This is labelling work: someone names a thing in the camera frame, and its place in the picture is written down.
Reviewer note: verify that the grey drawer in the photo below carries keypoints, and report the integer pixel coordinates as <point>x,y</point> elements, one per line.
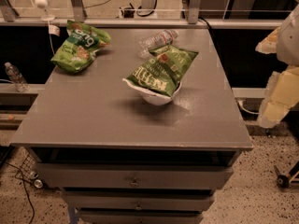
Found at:
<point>139,201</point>
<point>113,217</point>
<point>133,176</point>

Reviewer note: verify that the black caster wheel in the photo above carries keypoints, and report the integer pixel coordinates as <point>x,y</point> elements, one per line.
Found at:
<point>283,181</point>

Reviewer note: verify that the white bowl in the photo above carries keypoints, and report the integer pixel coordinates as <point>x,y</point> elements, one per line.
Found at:
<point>152,97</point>

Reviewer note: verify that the white round device on stand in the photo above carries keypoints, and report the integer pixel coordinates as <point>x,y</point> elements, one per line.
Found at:
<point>44,6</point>

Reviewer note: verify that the wire basket with cans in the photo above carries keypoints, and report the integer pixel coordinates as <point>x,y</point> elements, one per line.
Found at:
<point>28,174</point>

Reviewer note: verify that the bottom grey drawer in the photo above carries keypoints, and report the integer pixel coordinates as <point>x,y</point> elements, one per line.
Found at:
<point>113,217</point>

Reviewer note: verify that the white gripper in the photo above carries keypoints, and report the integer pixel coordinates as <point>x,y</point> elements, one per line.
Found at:
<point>289,44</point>

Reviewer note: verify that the top grey drawer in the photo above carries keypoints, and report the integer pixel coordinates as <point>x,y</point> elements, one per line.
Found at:
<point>133,176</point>

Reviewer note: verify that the middle grey drawer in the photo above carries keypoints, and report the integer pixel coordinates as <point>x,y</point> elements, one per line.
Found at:
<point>139,201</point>

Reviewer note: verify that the green Kettle jalapeno chip bag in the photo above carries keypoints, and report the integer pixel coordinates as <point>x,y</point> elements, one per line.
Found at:
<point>163,72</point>

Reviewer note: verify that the clear water bottle on counter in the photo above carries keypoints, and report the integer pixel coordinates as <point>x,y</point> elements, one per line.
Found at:
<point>165,37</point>

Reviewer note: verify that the clear water bottle on ledge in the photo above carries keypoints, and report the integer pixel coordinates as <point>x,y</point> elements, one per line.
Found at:
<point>16,77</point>

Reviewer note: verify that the grey drawer cabinet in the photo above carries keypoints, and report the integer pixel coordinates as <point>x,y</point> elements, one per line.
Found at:
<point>95,118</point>

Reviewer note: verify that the light green snack bag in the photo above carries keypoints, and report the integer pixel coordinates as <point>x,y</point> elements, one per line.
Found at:
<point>79,50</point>

